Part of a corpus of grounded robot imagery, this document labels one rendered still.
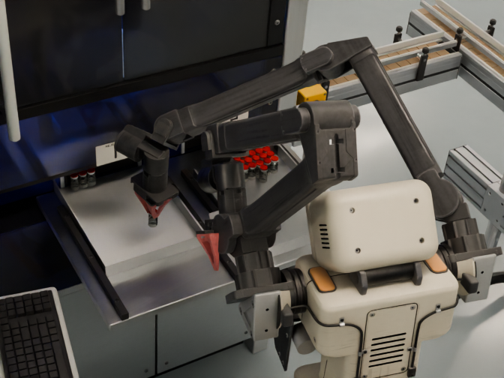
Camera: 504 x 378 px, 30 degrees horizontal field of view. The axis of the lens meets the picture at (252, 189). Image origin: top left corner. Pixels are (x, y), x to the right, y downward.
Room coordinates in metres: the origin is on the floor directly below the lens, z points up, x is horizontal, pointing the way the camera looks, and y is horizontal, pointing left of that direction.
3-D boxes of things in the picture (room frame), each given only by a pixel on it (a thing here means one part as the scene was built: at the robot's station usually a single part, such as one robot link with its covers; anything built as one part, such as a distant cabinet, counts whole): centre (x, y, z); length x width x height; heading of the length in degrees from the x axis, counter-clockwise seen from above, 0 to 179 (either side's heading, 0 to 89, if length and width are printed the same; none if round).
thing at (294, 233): (1.82, -0.04, 0.90); 0.34 x 0.26 x 0.04; 32
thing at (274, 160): (1.91, 0.01, 0.90); 0.18 x 0.02 x 0.05; 122
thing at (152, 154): (1.64, 0.22, 1.14); 0.07 x 0.06 x 0.07; 61
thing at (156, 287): (1.76, 0.12, 0.87); 0.70 x 0.48 x 0.02; 123
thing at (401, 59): (2.42, -0.30, 0.92); 0.69 x 0.16 x 0.16; 123
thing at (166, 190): (1.64, 0.22, 1.08); 0.10 x 0.07 x 0.07; 46
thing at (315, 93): (2.14, -0.13, 1.00); 0.08 x 0.07 x 0.07; 33
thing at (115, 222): (1.73, 0.30, 0.90); 0.34 x 0.26 x 0.04; 33
